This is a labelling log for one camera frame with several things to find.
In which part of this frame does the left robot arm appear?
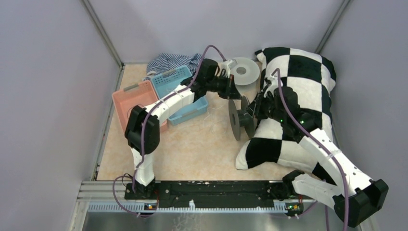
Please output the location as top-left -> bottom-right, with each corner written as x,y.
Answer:
124,59 -> 242,199

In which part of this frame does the black white checkered pillow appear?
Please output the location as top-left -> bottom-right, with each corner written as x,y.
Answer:
235,47 -> 336,184

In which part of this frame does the pink perforated plastic basket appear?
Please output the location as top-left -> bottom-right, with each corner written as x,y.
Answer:
112,80 -> 158,141

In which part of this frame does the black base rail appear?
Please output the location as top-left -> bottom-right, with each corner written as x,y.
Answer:
124,180 -> 308,209

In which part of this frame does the blue white striped cloth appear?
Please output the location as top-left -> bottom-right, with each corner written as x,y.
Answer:
142,53 -> 202,81

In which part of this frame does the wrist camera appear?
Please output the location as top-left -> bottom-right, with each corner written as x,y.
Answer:
219,59 -> 237,77
263,76 -> 279,98

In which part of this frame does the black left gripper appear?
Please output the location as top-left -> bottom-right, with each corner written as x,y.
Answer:
205,73 -> 242,100

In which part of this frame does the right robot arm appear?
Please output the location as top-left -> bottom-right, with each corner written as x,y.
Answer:
242,87 -> 389,228

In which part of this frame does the black cable spool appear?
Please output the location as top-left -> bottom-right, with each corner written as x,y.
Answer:
228,95 -> 256,141

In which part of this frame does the blue perforated plastic basket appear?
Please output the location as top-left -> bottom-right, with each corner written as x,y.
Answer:
151,65 -> 209,126

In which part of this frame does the grey cable spool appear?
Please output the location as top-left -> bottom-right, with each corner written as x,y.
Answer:
229,57 -> 260,86

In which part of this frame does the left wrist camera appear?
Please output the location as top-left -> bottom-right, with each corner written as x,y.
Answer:
219,59 -> 237,77

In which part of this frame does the white cable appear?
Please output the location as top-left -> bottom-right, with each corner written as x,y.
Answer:
203,103 -> 231,136

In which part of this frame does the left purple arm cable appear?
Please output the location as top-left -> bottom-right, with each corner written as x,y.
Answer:
112,44 -> 227,218

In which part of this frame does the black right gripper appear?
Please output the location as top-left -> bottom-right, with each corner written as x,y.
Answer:
244,91 -> 285,123

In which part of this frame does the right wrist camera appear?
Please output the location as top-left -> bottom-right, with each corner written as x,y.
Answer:
263,76 -> 279,98

